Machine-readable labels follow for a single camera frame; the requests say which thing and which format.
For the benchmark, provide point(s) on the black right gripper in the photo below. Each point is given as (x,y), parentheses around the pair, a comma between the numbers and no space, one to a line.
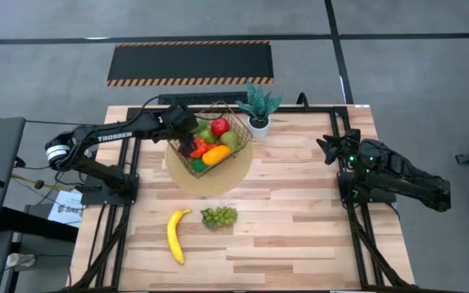
(350,154)

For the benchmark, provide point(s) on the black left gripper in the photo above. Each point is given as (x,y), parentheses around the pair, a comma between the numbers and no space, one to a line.
(169,128)

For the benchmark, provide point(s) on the red bell pepper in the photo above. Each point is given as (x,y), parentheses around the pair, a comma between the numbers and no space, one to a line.
(200,148)

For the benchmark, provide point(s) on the bright green lime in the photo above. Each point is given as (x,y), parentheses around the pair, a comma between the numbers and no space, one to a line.
(199,165)

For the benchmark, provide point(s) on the orange yellow bell pepper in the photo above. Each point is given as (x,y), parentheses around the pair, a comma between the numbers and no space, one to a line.
(216,155)

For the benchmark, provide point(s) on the red apple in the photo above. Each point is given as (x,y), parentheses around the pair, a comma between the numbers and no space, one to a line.
(220,127)

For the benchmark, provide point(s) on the green pear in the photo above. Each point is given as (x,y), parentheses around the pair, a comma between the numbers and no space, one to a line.
(230,140)

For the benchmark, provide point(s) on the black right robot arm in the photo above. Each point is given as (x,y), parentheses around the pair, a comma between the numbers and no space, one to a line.
(401,171)

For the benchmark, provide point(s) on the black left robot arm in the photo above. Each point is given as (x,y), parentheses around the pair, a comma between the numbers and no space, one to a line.
(112,136)

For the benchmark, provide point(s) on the green round fruit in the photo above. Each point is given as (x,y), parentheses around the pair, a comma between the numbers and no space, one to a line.
(207,135)

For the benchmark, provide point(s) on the small light green fruit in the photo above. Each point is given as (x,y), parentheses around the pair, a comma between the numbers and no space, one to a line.
(202,123)

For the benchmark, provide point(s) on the round woven placemat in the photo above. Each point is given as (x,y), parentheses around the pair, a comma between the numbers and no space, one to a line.
(218,183)

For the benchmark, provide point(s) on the black textured floor strip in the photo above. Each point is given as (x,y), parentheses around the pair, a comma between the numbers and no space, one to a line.
(202,98)

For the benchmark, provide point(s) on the green grape bunch with leaf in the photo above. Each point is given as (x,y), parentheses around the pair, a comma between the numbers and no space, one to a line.
(219,217)

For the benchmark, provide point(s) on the potted succulent in white pot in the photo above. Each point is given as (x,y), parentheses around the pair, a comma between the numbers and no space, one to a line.
(259,108)

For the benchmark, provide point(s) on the black hazard-striped floor mat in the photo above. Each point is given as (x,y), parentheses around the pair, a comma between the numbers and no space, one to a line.
(189,63)

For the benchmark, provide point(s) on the yellow banana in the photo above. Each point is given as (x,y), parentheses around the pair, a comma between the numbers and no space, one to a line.
(172,240)

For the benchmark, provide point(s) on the white printed paper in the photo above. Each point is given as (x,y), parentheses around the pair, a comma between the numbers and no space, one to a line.
(67,207)

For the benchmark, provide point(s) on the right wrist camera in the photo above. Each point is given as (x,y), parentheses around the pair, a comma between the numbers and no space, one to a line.
(351,136)

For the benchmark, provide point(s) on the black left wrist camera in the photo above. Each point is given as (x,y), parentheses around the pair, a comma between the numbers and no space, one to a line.
(187,118)

